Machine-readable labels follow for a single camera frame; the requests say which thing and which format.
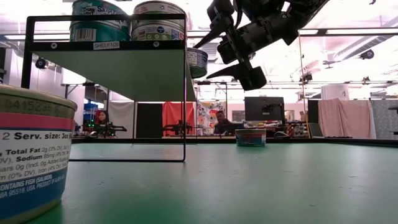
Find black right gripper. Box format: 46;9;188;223
192;0;299;91

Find blue label barcode can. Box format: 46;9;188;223
186;47;208;79

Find plain grey lid can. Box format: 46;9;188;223
132;1;187;26

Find gold lid can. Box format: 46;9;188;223
0;83;78;224
235;128;267;147

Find floral cloth panel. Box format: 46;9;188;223
196;101;227;134

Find black monitor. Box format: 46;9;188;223
244;96;285;122

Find person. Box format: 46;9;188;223
95;109;112;126
213;110;241;136

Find orange cloth panel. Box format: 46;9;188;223
162;102;196;137

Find thin vertical pole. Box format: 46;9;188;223
297;30;309;138

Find black panel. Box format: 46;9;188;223
135;102;164;139

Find wooden board tray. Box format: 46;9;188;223
21;14;197;162

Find white cloth panel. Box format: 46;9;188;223
108;101;136;129

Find black overhead gantry bar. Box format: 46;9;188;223
0;27;398;40

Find green table mat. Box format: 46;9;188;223
27;141;398;224

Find pink cloth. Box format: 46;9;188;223
317;98;376;139

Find black aluminium table frame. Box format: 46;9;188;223
71;136;398;149

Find black dome camera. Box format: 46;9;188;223
359;49;376;61
34;57;48;70

